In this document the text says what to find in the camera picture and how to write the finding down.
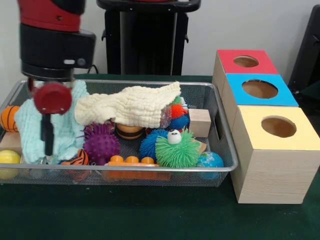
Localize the purple spiky ball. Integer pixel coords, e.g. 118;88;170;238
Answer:
81;122;121;166

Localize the light blue waffle cloth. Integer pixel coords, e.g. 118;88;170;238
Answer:
14;80;88;165

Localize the wooden cube block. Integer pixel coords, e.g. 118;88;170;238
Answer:
187;108;212;138

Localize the black robot stand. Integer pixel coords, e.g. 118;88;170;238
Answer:
96;0;202;76

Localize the shallow clear mesh bin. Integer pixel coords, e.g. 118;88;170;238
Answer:
0;77;239;188

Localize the yellow ball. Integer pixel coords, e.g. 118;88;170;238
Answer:
0;149;22;180

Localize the dark green side table cloth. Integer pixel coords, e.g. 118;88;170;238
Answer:
299;81;320;116

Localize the blue puffer ball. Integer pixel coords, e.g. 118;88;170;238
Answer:
139;128;166;162

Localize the green puffer ball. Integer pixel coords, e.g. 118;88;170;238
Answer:
155;126;201;168

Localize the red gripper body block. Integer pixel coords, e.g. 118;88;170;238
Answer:
27;77;73;115

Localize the cream waffle cloth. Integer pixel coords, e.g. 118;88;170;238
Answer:
74;81;181;128

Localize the blue globe ball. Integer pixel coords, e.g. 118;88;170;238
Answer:
196;151;225;180

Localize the wooden box with three holes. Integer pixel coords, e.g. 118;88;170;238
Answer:
211;49;320;205

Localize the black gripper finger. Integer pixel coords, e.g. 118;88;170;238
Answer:
40;113;55;156

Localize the orange toy brick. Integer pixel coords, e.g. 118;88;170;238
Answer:
104;155;171;181

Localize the small orange basketball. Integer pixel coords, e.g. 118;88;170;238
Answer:
0;105;21;133

